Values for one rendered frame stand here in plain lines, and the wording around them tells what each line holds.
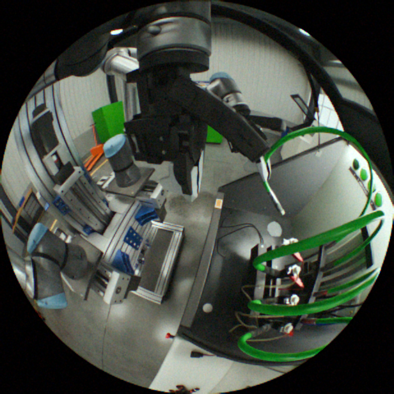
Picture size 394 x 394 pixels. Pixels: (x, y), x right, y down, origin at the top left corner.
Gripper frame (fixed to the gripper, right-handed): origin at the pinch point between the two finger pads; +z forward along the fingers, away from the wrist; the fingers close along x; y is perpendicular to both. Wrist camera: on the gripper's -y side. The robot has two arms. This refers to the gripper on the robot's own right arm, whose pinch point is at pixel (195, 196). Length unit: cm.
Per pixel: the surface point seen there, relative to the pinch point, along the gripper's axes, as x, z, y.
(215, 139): -320, 105, 35
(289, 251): 8.3, -3.3, -14.6
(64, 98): -204, -185, 610
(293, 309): 15.7, -3.2, -15.7
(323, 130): -10.1, -15.8, -23.2
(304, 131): -11.6, -13.4, -19.6
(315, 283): 12.3, 13.9, -41.1
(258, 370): 40, 14, -28
